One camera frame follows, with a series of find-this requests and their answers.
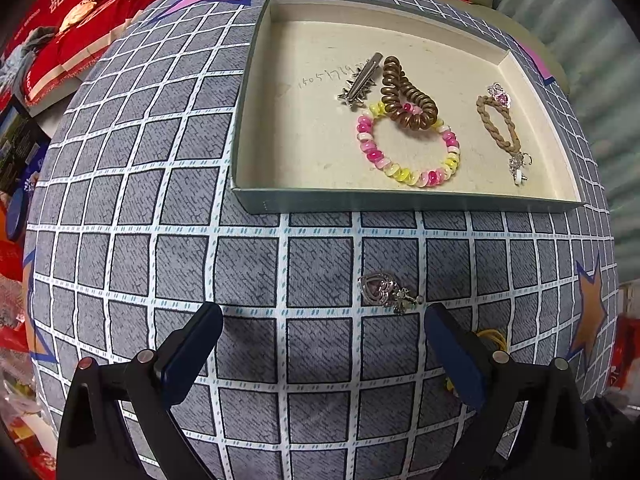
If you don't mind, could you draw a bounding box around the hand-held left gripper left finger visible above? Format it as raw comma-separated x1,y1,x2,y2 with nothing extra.
55,301,224,480

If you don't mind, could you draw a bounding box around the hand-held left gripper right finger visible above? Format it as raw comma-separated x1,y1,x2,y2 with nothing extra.
424,302,591,480

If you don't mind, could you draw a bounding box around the yellow cord bracelet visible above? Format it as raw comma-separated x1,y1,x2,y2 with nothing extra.
446,329,511,396

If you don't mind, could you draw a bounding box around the silver heart pendant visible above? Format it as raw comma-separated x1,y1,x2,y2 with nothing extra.
358,271,425,316

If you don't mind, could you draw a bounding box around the silver pendant with white bead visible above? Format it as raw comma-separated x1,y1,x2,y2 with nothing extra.
509,152,533,186

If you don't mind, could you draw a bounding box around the pink yellow bead bracelet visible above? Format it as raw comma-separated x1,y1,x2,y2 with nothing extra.
356,101,461,188

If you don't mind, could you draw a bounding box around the brown braided bracelet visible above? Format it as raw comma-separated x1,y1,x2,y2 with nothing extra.
475,94,523,156

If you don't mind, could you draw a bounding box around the shallow grey tray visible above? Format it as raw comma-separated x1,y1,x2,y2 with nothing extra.
231,0,587,213

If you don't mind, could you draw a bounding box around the brown spiral hair tie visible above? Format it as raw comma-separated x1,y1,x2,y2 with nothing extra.
380,56,438,131

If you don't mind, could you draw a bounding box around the pink gem brooch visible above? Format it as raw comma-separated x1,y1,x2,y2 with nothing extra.
487,82,515,108

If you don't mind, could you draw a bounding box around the silver hair clip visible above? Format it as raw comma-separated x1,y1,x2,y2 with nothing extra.
337,52,386,111

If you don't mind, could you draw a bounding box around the grey checked tablecloth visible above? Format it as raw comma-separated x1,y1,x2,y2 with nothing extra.
22,0,621,480

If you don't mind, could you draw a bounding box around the red plastic stool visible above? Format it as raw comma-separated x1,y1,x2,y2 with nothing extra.
607,310,640,391

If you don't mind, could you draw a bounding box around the blue round tin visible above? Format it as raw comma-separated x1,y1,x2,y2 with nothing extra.
5,175,36,241

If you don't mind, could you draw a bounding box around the blue printed box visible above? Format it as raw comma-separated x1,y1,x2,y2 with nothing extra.
0,105,46,196

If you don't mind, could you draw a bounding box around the pile of clothes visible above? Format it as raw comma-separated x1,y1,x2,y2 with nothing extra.
0,27,56,91

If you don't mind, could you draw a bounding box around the pale green curtain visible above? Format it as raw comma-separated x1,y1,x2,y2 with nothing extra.
495,0,640,286

